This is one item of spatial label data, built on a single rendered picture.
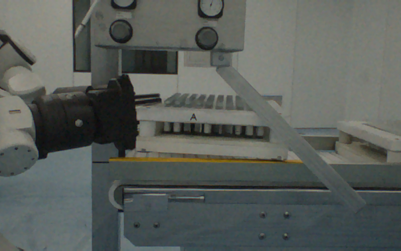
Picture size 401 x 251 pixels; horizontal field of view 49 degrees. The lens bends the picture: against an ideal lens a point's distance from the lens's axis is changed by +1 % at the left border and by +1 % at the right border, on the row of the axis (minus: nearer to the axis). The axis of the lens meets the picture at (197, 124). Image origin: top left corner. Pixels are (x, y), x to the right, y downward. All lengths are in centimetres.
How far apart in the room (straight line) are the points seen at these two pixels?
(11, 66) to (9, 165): 53
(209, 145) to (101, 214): 41
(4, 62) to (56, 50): 486
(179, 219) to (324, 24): 613
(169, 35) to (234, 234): 34
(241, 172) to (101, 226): 44
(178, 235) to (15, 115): 31
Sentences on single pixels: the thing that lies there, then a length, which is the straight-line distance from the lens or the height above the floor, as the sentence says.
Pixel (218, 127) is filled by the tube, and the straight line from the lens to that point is 73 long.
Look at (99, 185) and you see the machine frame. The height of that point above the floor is 74.
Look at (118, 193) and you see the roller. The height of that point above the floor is 81.
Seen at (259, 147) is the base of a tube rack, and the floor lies 89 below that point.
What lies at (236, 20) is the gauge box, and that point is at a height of 109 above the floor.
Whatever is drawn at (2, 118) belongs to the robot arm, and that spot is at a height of 94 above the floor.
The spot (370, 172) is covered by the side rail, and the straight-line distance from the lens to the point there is 77.
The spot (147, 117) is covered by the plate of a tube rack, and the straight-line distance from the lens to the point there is 70.
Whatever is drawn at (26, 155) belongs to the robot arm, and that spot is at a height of 89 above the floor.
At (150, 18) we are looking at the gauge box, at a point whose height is 109.
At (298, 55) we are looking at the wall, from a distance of 655.
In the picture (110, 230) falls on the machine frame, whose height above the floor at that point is 64.
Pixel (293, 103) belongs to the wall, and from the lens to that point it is 656.
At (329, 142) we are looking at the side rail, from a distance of 103.
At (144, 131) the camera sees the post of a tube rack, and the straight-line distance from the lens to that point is 71.
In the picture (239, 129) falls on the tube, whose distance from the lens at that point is 73.
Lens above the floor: 103
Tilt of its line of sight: 8 degrees down
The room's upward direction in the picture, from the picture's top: 2 degrees clockwise
